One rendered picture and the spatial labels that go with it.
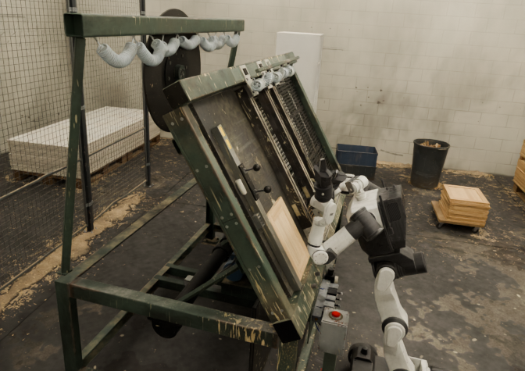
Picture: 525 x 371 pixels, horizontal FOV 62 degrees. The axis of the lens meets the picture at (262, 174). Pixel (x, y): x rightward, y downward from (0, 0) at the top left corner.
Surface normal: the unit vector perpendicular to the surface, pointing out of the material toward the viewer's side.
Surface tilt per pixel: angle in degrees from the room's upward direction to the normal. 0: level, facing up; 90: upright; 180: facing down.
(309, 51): 90
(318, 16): 90
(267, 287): 90
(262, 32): 90
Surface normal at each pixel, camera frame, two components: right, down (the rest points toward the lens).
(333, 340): -0.28, 0.31
